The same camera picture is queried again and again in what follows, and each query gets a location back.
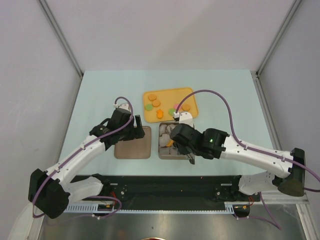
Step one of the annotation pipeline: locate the tan biscuit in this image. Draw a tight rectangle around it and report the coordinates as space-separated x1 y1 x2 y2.
181 103 191 111
166 140 174 147
147 93 157 102
152 99 161 107

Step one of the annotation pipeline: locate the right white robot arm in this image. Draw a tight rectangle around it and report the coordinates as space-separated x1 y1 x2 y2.
170 123 305 201

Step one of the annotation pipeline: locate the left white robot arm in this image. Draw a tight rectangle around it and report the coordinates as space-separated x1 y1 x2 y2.
28 107 145 219

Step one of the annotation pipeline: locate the gold tin lid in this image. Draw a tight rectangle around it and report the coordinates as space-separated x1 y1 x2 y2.
114 126 152 160

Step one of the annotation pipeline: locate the gold cookie tin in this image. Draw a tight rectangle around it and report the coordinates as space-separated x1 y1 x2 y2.
158 122 192 161

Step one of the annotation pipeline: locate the green cookie left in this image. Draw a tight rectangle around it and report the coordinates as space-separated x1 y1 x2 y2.
144 103 154 111

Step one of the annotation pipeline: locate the green cookie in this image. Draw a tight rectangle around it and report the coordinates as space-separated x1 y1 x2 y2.
168 108 176 116
144 103 154 111

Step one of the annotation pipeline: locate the orange fish cookie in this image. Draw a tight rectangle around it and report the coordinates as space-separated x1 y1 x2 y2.
156 109 164 119

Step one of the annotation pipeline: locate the green cookie centre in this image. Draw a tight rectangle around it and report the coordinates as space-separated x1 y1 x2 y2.
168 108 176 116

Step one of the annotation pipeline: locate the yellow plastic tray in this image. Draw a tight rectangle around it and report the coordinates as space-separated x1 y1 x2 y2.
142 87 199 123

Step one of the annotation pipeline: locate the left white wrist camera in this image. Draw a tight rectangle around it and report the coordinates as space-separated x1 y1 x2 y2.
113 102 131 112

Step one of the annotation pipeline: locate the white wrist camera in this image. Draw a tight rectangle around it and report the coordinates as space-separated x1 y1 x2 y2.
113 102 131 112
173 111 194 128

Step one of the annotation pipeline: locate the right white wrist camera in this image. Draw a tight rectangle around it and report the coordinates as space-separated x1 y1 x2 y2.
173 111 194 128

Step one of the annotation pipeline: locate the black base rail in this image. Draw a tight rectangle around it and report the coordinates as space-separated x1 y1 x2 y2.
96 174 260 211

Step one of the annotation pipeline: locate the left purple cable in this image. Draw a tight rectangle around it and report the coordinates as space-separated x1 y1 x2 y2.
31 96 135 219

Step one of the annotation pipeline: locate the purple cable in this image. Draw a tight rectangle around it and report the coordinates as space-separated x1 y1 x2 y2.
174 89 320 231
31 96 135 219

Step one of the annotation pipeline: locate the white cable duct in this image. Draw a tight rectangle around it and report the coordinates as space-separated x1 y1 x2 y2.
63 201 117 214

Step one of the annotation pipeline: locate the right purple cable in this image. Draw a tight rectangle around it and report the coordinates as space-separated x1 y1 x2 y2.
174 89 320 231

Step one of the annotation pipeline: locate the left aluminium frame post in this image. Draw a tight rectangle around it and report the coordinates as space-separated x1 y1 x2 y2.
36 0 84 79

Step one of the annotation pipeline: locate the aluminium frame post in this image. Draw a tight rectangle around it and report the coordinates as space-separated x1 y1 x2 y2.
36 0 84 79
255 0 304 77

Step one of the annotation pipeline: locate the right aluminium frame post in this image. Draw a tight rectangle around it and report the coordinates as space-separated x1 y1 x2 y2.
255 0 304 77

